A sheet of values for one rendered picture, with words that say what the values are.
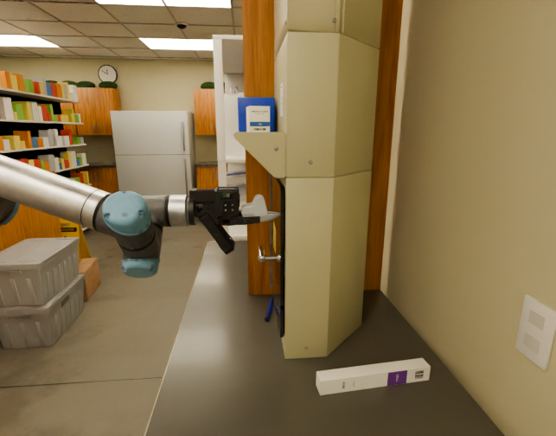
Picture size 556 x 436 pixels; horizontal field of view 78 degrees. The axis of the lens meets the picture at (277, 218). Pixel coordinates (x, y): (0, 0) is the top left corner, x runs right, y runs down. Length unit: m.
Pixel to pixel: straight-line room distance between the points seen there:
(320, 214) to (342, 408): 0.42
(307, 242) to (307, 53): 0.41
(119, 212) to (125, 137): 5.29
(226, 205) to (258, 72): 0.50
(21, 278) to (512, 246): 2.77
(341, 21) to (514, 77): 0.36
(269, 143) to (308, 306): 0.41
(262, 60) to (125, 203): 0.68
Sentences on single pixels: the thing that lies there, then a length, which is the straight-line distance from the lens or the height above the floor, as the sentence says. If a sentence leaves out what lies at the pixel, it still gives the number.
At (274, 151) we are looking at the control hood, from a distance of 0.78.
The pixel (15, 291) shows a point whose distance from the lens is 2.99.
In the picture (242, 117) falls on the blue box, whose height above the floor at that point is 1.55.
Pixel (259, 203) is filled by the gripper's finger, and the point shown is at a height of 1.35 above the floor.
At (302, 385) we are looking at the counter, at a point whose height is 0.94.
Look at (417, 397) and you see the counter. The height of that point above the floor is 0.94.
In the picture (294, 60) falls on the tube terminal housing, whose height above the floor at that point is 1.66.
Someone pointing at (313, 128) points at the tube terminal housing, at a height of 1.52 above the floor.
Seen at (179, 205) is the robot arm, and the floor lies 1.35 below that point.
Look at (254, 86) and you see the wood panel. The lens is 1.15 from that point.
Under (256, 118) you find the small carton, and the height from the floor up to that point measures 1.54.
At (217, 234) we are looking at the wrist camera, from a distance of 0.83.
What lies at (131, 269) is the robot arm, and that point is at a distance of 0.78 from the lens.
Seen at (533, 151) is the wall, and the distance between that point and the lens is 0.79.
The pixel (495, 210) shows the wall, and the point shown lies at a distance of 0.86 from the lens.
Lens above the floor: 1.51
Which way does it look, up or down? 14 degrees down
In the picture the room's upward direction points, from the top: straight up
